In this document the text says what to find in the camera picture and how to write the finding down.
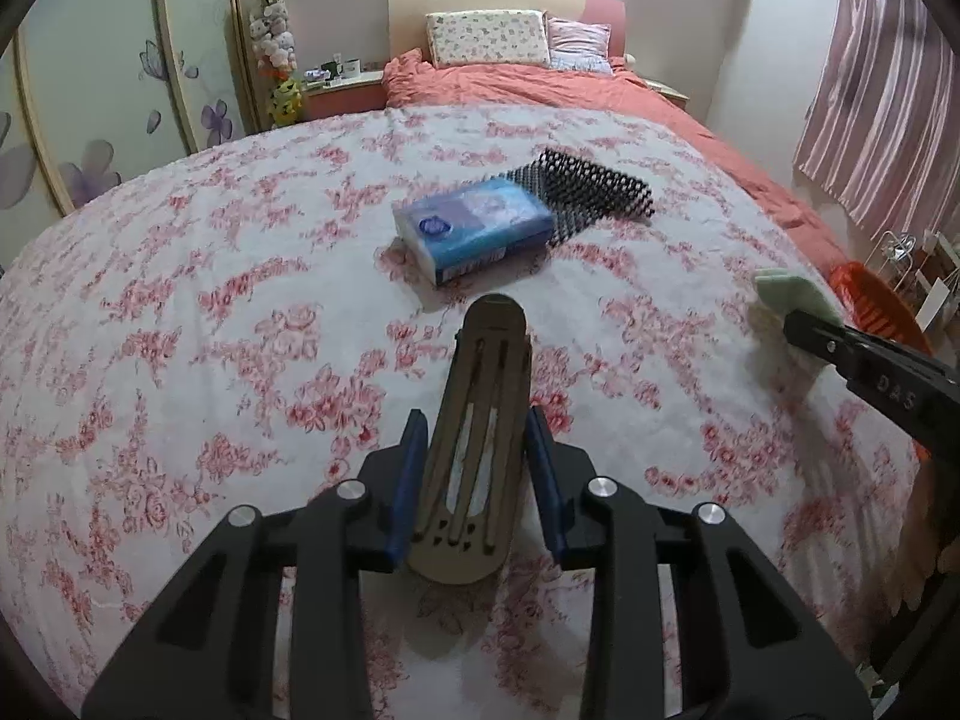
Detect pale green cloth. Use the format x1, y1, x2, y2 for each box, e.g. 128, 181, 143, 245
754, 268, 844, 341

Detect black spiky plastic mat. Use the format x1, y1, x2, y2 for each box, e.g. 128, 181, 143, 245
503, 149, 654, 247

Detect blue tissue pack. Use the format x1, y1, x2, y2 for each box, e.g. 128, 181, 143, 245
394, 177, 556, 286

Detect red plastic basin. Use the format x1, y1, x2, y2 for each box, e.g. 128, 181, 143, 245
828, 262, 932, 356

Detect pink striped curtain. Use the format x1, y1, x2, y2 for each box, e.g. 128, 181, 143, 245
794, 0, 958, 238

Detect pink floral table cloth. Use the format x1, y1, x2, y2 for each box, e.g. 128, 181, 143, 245
2, 106, 918, 707

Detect right bedside table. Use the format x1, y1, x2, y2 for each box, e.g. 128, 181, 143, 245
643, 78, 690, 110

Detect salmon pink bed quilt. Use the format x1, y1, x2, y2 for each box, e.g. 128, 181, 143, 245
382, 49, 850, 277

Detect pink striped pillow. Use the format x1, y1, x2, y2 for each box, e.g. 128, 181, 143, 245
547, 16, 613, 76

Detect white floral pillow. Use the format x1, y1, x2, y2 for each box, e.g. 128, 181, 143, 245
425, 8, 550, 67

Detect pink left nightstand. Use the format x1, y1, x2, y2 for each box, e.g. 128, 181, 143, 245
302, 70, 386, 121

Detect floral wardrobe doors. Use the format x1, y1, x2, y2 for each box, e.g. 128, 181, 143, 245
2, 0, 257, 263

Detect hanging plush toys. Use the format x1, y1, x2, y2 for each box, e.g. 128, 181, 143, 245
247, 0, 302, 127

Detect beige pink headboard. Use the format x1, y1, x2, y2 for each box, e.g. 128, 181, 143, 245
387, 0, 626, 57

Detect white wire rack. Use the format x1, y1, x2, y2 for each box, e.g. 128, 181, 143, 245
866, 231, 960, 332

